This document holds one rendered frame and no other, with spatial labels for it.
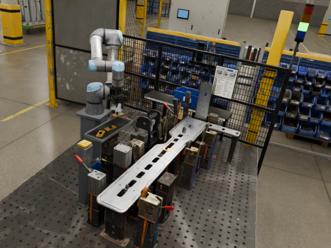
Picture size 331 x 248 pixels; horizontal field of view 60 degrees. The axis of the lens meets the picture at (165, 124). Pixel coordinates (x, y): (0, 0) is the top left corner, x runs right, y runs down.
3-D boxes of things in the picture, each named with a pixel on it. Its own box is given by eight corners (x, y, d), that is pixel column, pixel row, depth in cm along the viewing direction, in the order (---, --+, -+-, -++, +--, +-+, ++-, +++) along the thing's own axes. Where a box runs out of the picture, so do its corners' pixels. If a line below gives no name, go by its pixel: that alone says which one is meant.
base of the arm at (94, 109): (81, 112, 222) (80, 100, 217) (90, 106, 235) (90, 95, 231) (98, 116, 218) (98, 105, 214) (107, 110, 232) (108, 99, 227)
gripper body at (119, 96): (107, 102, 192) (107, 85, 187) (116, 99, 198) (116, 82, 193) (115, 106, 188) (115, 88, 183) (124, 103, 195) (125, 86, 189)
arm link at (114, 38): (102, 100, 228) (102, 30, 222) (120, 100, 232) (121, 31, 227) (103, 100, 216) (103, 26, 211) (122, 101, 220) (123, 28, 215)
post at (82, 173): (85, 207, 186) (85, 150, 167) (76, 203, 189) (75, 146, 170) (92, 201, 192) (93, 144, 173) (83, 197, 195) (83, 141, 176)
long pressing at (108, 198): (127, 217, 144) (127, 214, 143) (91, 200, 152) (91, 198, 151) (209, 123, 259) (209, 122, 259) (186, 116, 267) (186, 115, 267)
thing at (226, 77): (231, 100, 278) (239, 69, 265) (210, 94, 286) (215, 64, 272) (232, 99, 280) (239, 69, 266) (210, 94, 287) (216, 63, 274)
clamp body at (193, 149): (190, 192, 213) (198, 153, 198) (175, 187, 217) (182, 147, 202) (194, 186, 221) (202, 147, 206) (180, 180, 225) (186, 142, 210)
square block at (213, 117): (209, 151, 273) (216, 117, 257) (201, 148, 275) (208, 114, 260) (212, 147, 279) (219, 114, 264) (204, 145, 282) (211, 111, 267)
